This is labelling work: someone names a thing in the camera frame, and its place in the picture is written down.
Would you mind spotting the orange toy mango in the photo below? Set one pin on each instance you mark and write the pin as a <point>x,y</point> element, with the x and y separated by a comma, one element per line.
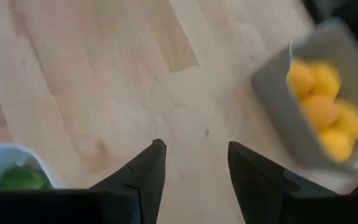
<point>298,77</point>
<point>319,111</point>

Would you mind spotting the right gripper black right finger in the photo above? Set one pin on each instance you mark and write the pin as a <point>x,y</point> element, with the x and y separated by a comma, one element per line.
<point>253,186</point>

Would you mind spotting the light grey plastic basket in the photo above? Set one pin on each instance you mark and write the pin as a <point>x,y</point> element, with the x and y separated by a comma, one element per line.
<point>278,102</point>

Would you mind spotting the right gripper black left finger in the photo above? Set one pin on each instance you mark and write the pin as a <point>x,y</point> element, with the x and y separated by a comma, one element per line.
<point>149,186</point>

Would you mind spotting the green toy pepper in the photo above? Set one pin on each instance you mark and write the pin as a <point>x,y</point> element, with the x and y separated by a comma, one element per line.
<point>23,180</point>

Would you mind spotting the yellow toy lemon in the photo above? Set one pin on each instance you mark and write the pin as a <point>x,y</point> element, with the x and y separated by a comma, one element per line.
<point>336,145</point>
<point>350,119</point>
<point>328,77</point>

